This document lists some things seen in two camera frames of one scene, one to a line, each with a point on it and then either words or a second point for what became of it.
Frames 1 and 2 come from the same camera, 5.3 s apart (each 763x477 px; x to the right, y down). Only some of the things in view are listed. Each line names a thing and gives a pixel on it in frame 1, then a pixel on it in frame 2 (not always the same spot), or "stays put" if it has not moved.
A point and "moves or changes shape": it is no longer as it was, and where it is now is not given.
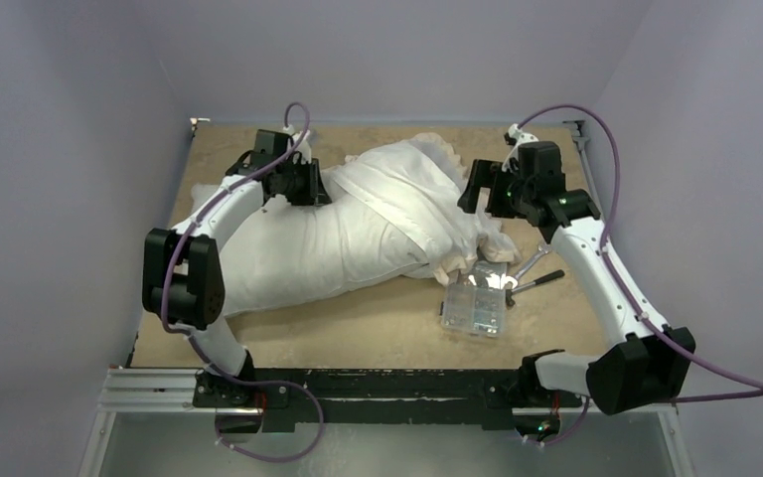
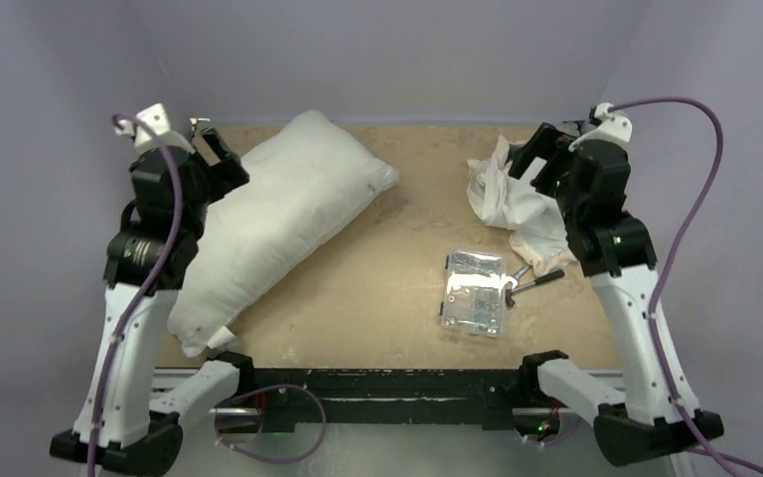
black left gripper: [315, 193] → [225, 175]
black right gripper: [483, 186] → [541, 158]
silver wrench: [514, 279] stays put
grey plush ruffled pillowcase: [414, 183] moves or changes shape
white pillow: [282, 252] moves or changes shape
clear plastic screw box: [477, 302] stays put
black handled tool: [510, 297] stays put
